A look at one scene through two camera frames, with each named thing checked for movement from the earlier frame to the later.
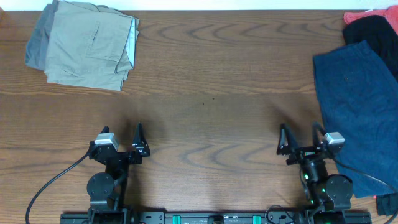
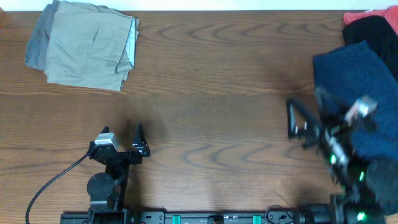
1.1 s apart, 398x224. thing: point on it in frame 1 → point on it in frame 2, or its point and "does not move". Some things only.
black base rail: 140,217 does not move
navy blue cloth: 358,97 does not move
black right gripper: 301,153 → 311,127
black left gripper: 140,144 does not move
